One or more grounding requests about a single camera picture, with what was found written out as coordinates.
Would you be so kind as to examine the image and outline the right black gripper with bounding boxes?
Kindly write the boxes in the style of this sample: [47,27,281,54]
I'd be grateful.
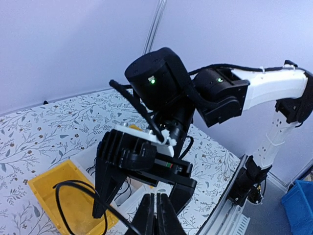
[95,156,197,215]

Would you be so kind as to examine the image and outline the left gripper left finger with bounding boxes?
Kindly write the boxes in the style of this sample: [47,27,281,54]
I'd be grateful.
[131,193,155,235]

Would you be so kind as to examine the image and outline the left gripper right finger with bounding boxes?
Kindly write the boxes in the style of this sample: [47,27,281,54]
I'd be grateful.
[156,193,186,235]

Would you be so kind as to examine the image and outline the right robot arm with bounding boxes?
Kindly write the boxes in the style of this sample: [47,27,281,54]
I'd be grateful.
[95,47,313,213]

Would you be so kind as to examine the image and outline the clear plastic bin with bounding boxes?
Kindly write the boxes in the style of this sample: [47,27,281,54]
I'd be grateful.
[70,147,172,221]

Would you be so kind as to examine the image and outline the right yellow bin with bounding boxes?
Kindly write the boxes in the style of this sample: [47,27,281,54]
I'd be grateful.
[129,125,142,131]

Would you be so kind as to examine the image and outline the floral table mat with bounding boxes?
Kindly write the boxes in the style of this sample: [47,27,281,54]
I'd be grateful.
[0,90,240,235]

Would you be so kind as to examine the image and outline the blue bin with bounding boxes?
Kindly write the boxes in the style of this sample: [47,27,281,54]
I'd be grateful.
[281,180,313,235]

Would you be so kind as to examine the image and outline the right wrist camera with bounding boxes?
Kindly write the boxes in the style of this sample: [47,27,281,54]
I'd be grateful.
[96,125,177,171]

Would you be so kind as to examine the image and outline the front aluminium rail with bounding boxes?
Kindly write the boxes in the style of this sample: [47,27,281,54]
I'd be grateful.
[197,154,248,235]

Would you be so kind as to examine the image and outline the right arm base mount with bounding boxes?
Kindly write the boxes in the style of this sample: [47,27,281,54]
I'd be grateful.
[227,156,272,207]

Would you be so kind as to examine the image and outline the right aluminium frame post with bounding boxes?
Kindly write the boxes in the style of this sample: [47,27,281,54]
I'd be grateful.
[142,0,167,55]

